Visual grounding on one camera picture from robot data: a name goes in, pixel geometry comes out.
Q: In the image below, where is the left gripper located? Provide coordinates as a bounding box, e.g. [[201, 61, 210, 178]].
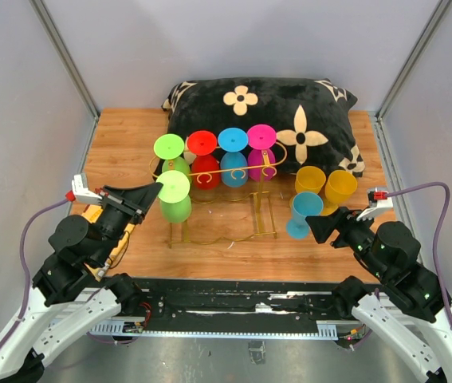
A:
[[93, 180, 164, 265]]

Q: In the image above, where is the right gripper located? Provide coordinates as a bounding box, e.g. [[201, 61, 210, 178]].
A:
[[305, 204, 389, 279]]

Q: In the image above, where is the blue wine glass front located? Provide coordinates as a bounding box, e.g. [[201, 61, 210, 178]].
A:
[[286, 191, 324, 239]]

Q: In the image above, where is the blue wine glass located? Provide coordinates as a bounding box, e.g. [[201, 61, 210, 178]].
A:
[[218, 128, 248, 188], [286, 191, 324, 239]]

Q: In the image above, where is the green wine glass front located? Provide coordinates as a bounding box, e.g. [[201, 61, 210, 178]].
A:
[[157, 170, 192, 223]]

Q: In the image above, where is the green wine glass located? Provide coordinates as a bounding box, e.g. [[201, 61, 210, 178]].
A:
[[153, 133, 191, 176], [157, 170, 192, 223]]

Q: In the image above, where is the yellow wine glass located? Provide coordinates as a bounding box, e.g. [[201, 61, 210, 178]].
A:
[[321, 170, 358, 215], [295, 166, 327, 194]]

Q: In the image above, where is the green wine glass back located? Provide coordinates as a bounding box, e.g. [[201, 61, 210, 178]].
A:
[[153, 133, 191, 176]]

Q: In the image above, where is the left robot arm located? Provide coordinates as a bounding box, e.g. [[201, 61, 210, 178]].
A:
[[0, 175, 163, 382]]

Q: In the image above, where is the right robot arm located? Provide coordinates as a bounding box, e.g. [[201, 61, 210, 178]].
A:
[[306, 207, 452, 382]]

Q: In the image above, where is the red wine glass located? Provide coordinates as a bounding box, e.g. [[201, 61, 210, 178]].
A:
[[187, 130, 221, 190]]

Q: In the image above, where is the blue wine glass back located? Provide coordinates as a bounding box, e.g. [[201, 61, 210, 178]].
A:
[[218, 128, 248, 188]]

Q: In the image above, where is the magenta wine glass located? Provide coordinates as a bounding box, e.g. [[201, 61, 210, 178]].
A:
[[247, 124, 277, 182]]

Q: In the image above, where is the yellow truck print cloth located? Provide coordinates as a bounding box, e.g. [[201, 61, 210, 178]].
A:
[[81, 204, 135, 282]]

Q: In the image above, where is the black floral pillow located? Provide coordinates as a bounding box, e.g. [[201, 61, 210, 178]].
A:
[[161, 77, 365, 178]]

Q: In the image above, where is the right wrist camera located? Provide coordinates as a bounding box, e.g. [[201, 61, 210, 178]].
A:
[[356, 187, 394, 221]]

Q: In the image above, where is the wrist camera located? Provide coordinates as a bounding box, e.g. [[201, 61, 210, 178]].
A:
[[65, 173, 103, 207], [356, 187, 394, 221]]

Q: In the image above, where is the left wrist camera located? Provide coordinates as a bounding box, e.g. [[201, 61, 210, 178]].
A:
[[65, 173, 103, 207]]

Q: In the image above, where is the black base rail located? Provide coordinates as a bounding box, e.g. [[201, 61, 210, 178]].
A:
[[85, 277, 418, 336]]

